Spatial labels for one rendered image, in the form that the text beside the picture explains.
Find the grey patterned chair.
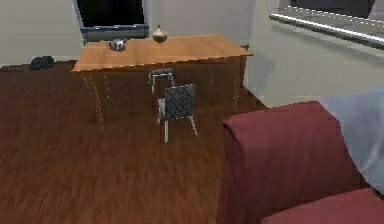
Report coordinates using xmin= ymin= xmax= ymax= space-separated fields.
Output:
xmin=147 ymin=67 xmax=176 ymax=95
xmin=156 ymin=83 xmax=199 ymax=144

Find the brown and white vase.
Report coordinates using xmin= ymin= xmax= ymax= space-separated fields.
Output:
xmin=152 ymin=24 xmax=169 ymax=44

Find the pale blue cushion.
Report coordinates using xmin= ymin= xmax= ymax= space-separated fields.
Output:
xmin=319 ymin=87 xmax=384 ymax=196

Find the silver round bowl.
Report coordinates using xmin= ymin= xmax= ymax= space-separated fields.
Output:
xmin=108 ymin=38 xmax=128 ymax=53

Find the window with white frame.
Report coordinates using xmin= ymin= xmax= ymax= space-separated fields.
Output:
xmin=269 ymin=0 xmax=384 ymax=51

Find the dark red sofa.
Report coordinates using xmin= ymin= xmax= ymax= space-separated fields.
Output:
xmin=215 ymin=100 xmax=384 ymax=224

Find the black bag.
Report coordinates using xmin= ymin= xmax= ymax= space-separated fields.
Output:
xmin=29 ymin=55 xmax=55 ymax=71

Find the black television set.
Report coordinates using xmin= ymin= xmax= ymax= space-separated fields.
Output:
xmin=71 ymin=0 xmax=150 ymax=42

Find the brown wooden table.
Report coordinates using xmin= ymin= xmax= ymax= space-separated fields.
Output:
xmin=71 ymin=33 xmax=254 ymax=134

